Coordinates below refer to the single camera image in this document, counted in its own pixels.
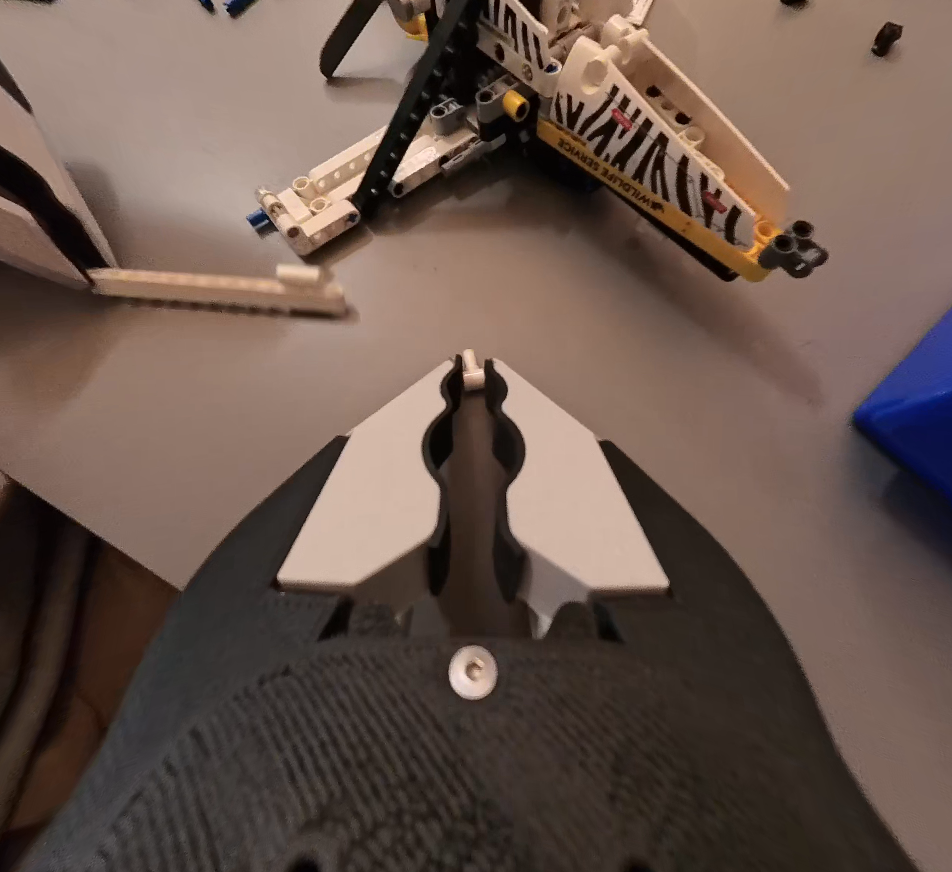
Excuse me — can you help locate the blue storage bin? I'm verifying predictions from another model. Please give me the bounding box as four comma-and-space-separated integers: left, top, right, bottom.
851, 307, 952, 501

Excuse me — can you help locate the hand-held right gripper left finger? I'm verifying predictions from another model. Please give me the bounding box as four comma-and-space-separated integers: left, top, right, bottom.
277, 357, 466, 601

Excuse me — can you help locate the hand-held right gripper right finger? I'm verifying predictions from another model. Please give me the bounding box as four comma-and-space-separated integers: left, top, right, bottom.
482, 357, 670, 639

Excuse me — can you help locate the long white lego beam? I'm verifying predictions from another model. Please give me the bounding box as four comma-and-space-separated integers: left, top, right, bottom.
89, 262, 349, 317

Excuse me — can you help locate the white zebra lego helicopter model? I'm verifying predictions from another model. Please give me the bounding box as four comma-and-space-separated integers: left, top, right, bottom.
245, 0, 830, 286

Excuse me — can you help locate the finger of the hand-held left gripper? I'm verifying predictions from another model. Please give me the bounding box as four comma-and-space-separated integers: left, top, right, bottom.
0, 58, 119, 271
0, 173, 96, 291

